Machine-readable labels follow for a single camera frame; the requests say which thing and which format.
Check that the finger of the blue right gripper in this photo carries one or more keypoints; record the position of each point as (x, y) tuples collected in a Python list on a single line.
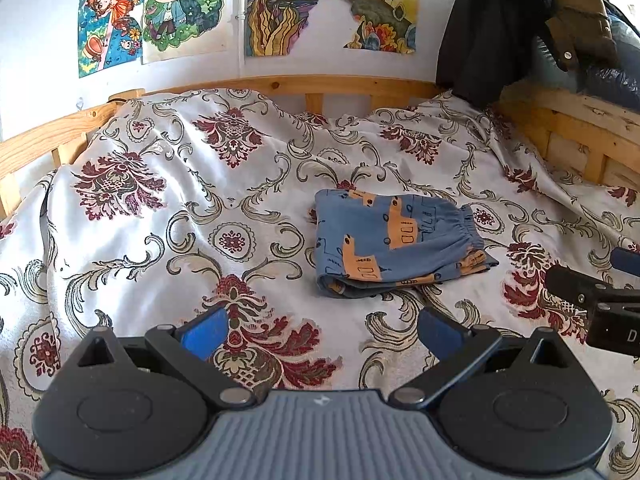
[(626, 261)]

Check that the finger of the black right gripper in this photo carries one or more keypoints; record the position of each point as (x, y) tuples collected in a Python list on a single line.
[(580, 290)]

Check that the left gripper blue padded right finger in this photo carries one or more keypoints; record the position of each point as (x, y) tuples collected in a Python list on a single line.
[(460, 351)]

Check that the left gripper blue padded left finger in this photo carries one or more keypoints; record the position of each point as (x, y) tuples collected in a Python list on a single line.
[(184, 352)]

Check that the blue pants with orange vehicles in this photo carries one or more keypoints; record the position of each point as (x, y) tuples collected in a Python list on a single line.
[(368, 244)]

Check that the floral white bedspread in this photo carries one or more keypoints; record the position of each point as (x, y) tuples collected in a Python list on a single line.
[(183, 203)]

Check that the dark blue plastic bag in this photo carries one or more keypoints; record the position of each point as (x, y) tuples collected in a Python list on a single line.
[(616, 85)]

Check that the olive brown garment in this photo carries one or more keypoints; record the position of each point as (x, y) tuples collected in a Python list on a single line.
[(580, 34)]

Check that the black jacket on bedpost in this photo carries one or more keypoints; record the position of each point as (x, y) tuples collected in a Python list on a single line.
[(487, 45)]

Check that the blonde anime child drawing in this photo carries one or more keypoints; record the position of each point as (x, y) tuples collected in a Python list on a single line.
[(178, 28)]

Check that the landscape fields painting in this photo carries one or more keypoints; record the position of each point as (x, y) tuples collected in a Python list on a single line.
[(384, 25)]

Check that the wooden bed frame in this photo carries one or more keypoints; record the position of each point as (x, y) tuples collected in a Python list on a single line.
[(609, 132)]

